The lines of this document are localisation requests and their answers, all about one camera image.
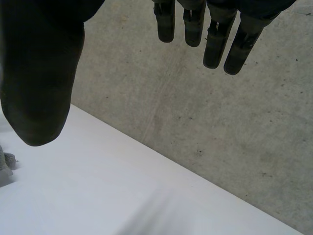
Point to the grey towel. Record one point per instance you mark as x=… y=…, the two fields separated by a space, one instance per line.
x=5 y=164

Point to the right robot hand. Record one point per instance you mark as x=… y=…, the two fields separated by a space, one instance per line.
x=39 y=78

